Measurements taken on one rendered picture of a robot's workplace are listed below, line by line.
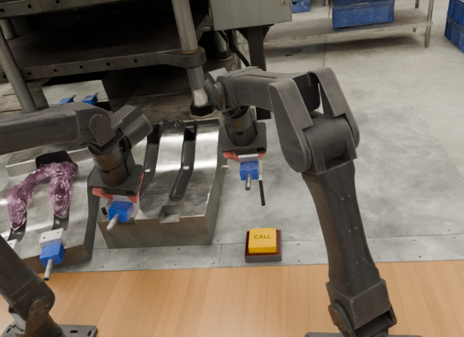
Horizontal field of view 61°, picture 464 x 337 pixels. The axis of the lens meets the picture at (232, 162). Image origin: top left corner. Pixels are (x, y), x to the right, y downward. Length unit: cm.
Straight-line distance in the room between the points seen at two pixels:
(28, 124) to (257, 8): 107
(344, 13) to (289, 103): 402
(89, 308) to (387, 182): 77
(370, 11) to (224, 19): 309
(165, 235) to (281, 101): 53
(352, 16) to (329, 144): 403
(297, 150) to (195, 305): 44
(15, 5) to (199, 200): 114
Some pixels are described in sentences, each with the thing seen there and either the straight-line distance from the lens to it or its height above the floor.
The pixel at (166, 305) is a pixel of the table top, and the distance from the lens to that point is 87.
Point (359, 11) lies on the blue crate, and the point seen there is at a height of 40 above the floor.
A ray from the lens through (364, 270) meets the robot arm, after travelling 63.
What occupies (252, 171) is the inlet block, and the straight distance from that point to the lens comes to 92.
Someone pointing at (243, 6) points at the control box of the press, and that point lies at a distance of 158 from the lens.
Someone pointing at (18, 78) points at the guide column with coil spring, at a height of 101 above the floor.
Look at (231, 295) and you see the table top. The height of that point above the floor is 80.
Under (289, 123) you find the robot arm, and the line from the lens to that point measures 53.
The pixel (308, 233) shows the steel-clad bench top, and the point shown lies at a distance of 95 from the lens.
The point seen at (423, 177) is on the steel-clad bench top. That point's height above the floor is 80.
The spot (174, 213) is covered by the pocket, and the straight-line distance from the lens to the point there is 97.
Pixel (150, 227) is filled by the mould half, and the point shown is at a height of 86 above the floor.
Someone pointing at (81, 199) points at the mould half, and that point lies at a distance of 112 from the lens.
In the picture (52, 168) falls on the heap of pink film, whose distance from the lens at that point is 129.
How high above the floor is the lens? 145
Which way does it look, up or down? 32 degrees down
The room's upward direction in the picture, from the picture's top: 10 degrees counter-clockwise
